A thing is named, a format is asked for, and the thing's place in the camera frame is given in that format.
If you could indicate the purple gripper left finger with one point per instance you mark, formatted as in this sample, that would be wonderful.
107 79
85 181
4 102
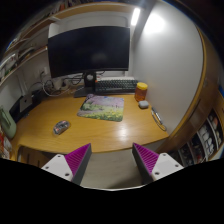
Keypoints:
72 166

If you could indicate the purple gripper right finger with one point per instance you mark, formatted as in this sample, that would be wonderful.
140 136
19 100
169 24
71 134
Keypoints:
153 166

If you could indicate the floral landscape mouse pad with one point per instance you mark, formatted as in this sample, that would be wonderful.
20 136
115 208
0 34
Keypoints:
102 108

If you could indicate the silver mini computer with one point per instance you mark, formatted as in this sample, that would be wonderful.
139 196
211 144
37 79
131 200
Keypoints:
25 102

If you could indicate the black computer monitor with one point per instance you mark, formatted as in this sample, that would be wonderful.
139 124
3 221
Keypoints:
88 50

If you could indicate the wooden side bookcase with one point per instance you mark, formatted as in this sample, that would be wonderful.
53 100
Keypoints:
194 140

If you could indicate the small grey earbuds case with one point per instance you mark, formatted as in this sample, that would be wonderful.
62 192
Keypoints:
143 104

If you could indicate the orange plastic jar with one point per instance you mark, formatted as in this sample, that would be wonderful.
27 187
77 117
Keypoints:
140 91

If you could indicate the black mechanical keyboard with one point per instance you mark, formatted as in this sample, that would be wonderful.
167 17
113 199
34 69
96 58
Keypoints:
116 86

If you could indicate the ceiling tube light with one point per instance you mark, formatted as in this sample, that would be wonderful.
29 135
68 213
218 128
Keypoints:
135 16

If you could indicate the wooden wall shelf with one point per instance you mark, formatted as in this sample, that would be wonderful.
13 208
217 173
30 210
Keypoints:
32 39

